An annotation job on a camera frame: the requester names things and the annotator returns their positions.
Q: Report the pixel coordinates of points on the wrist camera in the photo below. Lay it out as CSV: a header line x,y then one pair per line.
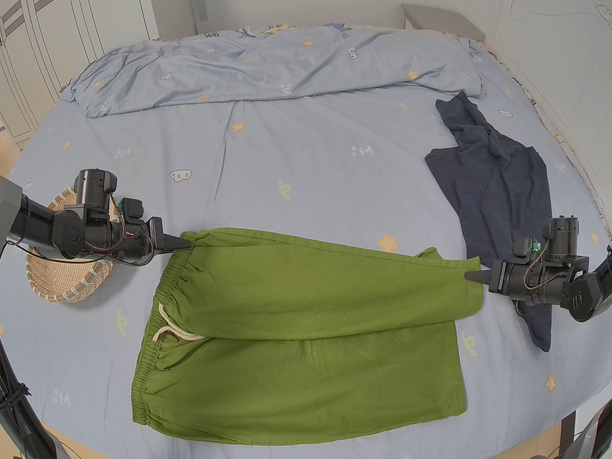
x,y
523,249
133,211

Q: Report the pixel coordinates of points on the green shorts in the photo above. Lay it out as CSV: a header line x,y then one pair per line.
x,y
287,328

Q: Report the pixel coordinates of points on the pale blue quilt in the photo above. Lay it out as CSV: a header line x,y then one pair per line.
x,y
239,70

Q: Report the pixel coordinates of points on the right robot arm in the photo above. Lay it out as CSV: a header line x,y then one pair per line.
x,y
581,299

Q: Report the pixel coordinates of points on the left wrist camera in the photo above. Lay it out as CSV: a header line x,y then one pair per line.
x,y
133,211

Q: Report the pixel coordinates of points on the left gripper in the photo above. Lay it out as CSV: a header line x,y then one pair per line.
x,y
138,244

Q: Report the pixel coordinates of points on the white wardrobe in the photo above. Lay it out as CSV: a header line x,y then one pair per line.
x,y
48,41

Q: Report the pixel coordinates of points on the grey bedside table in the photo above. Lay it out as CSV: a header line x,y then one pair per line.
x,y
440,17

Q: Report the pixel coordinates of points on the round woven basket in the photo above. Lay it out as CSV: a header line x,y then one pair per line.
x,y
62,280

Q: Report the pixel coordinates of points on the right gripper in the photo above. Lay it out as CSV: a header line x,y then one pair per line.
x,y
519,280

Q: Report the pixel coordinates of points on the dark blue garment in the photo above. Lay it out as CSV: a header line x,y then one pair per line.
x,y
492,175

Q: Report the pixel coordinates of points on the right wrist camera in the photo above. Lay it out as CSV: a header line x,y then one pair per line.
x,y
523,249

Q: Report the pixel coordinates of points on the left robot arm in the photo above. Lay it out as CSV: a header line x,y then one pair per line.
x,y
67,235

